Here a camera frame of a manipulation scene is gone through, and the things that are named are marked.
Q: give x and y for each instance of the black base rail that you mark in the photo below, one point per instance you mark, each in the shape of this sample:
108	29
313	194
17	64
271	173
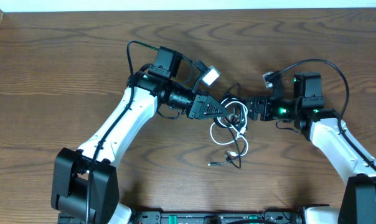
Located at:
225	217

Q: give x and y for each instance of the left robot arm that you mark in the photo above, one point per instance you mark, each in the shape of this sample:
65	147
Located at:
85	183

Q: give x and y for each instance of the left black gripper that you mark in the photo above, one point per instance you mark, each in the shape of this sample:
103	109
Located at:
198	107

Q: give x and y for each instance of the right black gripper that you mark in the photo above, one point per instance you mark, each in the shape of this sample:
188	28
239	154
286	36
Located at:
255	102

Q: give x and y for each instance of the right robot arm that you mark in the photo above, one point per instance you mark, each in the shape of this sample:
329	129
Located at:
354	164

